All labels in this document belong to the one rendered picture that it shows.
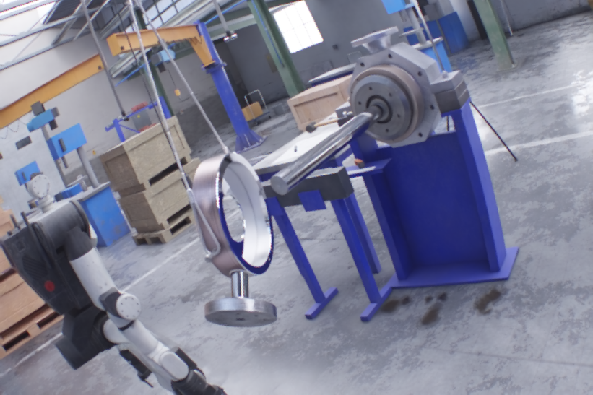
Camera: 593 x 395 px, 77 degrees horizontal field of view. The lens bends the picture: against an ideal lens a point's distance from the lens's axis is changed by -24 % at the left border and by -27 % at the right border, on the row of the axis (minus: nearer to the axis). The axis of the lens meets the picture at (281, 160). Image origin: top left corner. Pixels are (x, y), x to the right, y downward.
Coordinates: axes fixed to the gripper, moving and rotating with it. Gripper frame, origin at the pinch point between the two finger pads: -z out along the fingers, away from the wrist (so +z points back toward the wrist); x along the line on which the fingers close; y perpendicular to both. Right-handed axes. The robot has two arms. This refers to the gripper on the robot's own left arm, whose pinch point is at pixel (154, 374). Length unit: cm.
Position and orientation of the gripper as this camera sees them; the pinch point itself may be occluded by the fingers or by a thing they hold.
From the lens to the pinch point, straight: 193.9
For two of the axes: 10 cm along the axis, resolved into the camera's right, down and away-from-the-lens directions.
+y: -6.7, 1.4, 7.2
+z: -5.1, -8.0, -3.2
